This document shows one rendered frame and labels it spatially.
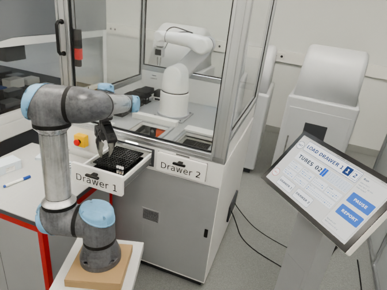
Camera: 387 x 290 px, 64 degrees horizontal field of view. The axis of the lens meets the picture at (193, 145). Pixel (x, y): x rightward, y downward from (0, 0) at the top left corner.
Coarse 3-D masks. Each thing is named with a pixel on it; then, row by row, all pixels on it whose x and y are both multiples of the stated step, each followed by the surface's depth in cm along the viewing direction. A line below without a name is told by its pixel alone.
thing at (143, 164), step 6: (120, 144) 183; (108, 150) 177; (138, 150) 180; (144, 150) 179; (96, 156) 167; (144, 156) 180; (150, 156) 176; (90, 162) 163; (144, 162) 169; (150, 162) 177; (132, 168) 160; (138, 168) 164; (144, 168) 170; (126, 174) 154; (132, 174) 158; (138, 174) 166; (126, 180) 153
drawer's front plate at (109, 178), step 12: (72, 168) 153; (84, 168) 151; (96, 168) 150; (72, 180) 157; (84, 180) 154; (96, 180) 151; (108, 180) 148; (120, 180) 145; (108, 192) 151; (120, 192) 148
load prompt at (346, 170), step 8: (312, 144) 142; (312, 152) 140; (320, 152) 137; (328, 152) 134; (320, 160) 135; (328, 160) 133; (336, 160) 130; (336, 168) 128; (344, 168) 126; (352, 168) 124; (344, 176) 124; (352, 176) 122; (360, 176) 120
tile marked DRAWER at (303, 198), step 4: (296, 192) 134; (300, 192) 133; (304, 192) 132; (296, 196) 133; (300, 196) 132; (304, 196) 131; (308, 196) 130; (300, 200) 131; (304, 200) 130; (308, 200) 129; (312, 200) 128; (304, 204) 129; (308, 204) 128
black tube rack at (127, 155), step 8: (112, 152) 171; (120, 152) 173; (128, 152) 173; (136, 152) 174; (96, 160) 163; (104, 160) 164; (112, 160) 164; (120, 160) 165; (128, 160) 166; (136, 160) 173; (104, 168) 161; (128, 168) 164
